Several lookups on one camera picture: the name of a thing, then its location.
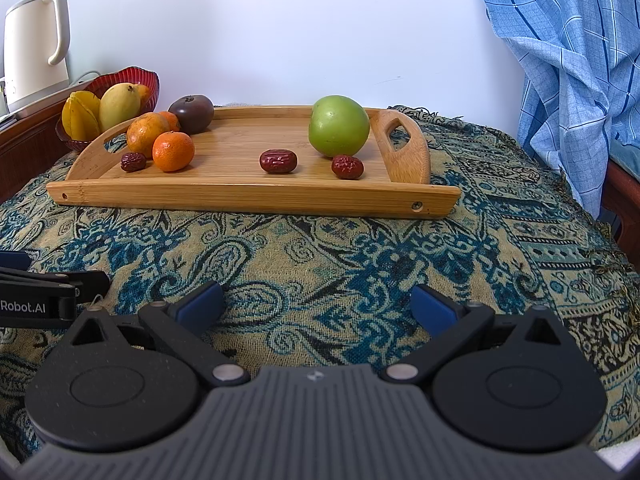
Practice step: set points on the dark purple tomato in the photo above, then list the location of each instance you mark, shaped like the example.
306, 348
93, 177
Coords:
192, 112

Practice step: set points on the large mottled yellow orange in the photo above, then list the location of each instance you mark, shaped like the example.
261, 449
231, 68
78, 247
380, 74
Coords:
145, 135

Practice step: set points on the red jujube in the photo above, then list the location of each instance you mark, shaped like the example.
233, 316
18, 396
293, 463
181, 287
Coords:
278, 161
347, 167
133, 162

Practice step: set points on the blue checked cloth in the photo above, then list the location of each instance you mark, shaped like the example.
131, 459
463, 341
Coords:
565, 60

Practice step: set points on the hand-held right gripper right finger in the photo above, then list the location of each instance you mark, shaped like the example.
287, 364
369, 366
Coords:
432, 305

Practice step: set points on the brown wooden cabinet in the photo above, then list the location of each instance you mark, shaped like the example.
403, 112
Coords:
25, 152

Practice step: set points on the yellow mango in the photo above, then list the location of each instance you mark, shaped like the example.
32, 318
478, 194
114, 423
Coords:
119, 107

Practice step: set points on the green apple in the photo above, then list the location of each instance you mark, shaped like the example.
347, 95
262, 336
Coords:
339, 127

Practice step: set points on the blue paisley blanket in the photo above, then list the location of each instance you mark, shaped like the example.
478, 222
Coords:
300, 260

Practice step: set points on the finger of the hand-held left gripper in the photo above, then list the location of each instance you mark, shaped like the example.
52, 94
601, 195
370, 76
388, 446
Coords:
85, 281
12, 260

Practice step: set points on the white electric kettle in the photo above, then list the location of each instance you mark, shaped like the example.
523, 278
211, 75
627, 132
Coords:
32, 50

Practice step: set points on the red glass bowl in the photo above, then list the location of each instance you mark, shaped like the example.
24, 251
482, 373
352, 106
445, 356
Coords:
100, 81

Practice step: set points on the small orange fruit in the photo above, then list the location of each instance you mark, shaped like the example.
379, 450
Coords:
143, 92

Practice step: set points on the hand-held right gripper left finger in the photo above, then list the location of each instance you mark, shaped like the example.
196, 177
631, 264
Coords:
202, 302

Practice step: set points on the small orange mandarin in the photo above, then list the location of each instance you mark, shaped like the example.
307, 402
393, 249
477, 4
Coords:
173, 152
173, 121

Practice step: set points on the yellow starfruit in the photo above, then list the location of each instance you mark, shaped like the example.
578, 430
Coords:
81, 116

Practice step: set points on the brown wooden furniture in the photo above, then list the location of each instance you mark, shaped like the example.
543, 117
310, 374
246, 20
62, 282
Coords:
622, 205

